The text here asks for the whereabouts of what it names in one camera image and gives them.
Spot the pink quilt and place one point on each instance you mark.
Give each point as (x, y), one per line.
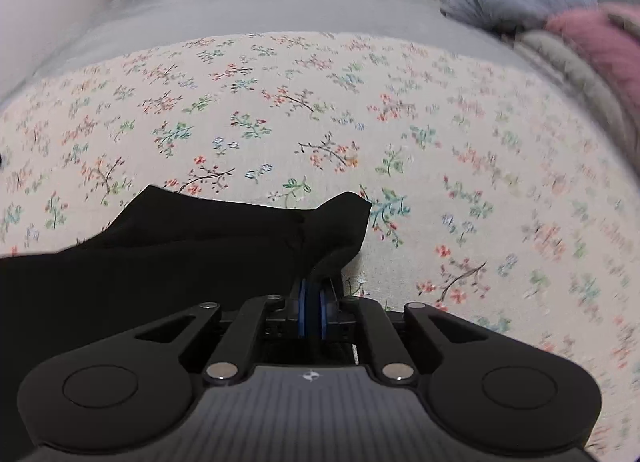
(600, 41)

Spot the floral bed sheet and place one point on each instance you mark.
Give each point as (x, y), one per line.
(350, 116)

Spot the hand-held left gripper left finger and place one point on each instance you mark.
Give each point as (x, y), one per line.
(301, 312)

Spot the black pants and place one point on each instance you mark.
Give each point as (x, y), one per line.
(175, 252)

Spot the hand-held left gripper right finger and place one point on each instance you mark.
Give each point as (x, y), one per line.
(325, 312)

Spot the grey quilt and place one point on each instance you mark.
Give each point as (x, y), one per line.
(565, 61)

